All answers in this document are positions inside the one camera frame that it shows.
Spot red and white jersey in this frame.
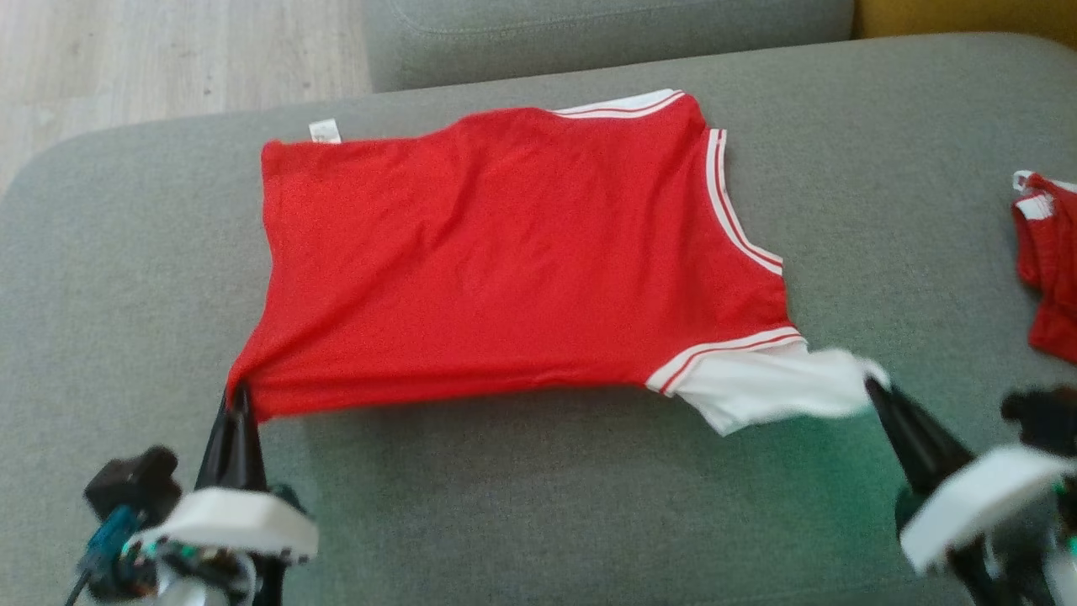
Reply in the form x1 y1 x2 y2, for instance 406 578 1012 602
225 88 891 437

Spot grey fabric sofa seat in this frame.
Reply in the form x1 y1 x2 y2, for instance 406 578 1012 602
0 32 1077 606

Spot large grey sofa cushion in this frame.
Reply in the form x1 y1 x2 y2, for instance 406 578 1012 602
362 0 857 93

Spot left cable with teal connector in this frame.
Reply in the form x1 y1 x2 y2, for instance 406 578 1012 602
67 505 144 606

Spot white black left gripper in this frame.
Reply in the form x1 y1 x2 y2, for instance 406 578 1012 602
135 385 321 565

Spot red Bulls 23 shorts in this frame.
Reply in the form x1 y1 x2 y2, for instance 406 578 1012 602
1012 170 1077 364

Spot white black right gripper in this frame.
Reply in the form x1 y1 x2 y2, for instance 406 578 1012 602
865 380 1077 576

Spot yellow sofa section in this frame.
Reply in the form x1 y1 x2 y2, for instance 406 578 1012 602
854 0 1077 50

